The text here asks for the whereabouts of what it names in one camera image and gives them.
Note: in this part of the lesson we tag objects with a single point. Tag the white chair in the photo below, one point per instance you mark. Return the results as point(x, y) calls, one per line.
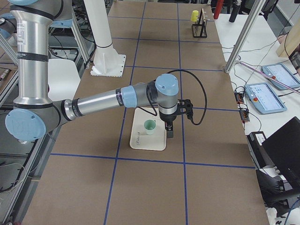
point(63, 79)

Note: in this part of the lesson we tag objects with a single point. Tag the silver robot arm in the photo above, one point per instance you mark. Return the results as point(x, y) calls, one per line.
point(46, 95)

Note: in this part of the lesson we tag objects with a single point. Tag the black laptop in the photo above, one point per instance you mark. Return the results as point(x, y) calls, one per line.
point(283, 147)

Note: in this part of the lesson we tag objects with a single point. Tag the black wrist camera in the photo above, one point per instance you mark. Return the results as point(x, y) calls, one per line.
point(185, 106)

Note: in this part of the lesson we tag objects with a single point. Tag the aluminium frame post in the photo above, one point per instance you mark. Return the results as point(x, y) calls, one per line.
point(256, 9)

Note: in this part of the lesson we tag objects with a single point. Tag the light green cup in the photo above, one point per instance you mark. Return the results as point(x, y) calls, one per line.
point(149, 126)

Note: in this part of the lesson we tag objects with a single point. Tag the white cartoon serving tray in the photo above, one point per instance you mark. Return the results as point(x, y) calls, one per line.
point(143, 139)

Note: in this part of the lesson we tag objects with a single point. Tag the yellow cup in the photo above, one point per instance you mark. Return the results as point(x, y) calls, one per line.
point(194, 16)

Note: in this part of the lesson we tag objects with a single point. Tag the black power box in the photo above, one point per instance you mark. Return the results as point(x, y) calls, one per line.
point(259, 156)

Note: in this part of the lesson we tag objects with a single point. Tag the red bottle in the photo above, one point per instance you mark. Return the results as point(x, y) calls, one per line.
point(218, 8)

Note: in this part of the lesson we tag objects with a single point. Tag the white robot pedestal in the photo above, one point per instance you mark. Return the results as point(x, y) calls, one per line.
point(106, 62)

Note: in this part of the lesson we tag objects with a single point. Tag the black bottle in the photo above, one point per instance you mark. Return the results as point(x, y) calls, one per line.
point(235, 9)

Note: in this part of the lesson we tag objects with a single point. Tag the black wire cup rack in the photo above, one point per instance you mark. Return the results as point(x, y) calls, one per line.
point(199, 27)

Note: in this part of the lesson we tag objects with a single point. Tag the near blue teach pendant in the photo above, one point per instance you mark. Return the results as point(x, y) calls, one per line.
point(264, 98)

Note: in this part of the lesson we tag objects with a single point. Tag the blue teach pendant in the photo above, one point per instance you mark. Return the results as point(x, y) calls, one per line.
point(264, 98)
point(282, 74)

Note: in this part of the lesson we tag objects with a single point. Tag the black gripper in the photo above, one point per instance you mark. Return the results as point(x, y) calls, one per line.
point(167, 118)

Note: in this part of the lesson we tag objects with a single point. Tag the far blue teach pendant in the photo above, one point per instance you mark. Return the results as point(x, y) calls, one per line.
point(282, 74)

